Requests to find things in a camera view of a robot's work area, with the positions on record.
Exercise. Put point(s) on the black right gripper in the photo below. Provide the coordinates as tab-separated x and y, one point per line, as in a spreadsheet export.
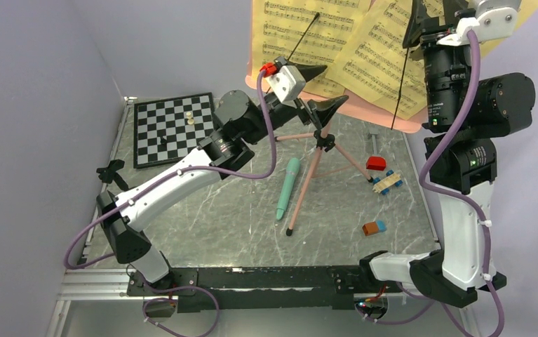
421	22

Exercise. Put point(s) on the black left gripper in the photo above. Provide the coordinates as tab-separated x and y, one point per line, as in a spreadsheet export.
324	110

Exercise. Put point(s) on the yellow sheet music top page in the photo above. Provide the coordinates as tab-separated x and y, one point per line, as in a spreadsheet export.
304	32

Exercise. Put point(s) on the yellow sheet music page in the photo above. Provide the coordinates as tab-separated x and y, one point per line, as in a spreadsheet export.
373	65
304	32

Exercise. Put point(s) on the yellow sheet music bottom page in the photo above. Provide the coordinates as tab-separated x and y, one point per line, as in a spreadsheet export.
373	65

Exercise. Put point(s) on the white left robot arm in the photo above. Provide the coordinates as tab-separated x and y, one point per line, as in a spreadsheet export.
242	144

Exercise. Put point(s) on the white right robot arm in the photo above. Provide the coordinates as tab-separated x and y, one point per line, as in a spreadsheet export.
465	114

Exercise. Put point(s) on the red wooden toy car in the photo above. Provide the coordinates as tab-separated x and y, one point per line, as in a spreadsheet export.
389	179

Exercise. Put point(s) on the orange blue toy block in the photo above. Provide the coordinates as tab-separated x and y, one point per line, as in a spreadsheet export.
374	227

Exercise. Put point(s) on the black white chessboard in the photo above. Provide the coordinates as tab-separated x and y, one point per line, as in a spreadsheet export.
167	118

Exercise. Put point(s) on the black clamp knob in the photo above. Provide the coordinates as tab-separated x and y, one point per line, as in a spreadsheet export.
110	174

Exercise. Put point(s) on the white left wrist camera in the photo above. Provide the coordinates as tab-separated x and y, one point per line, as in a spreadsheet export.
284	78

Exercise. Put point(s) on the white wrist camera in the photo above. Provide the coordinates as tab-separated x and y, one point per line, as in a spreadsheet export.
492	20
284	78

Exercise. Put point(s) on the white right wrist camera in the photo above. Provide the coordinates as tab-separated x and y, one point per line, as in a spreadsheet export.
492	20

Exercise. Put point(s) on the grey metal bracket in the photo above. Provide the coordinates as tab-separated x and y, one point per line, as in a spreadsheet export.
374	139

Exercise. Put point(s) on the mint green toy recorder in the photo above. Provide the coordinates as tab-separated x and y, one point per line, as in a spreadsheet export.
291	173

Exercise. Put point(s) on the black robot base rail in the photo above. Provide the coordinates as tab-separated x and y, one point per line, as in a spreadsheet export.
338	287

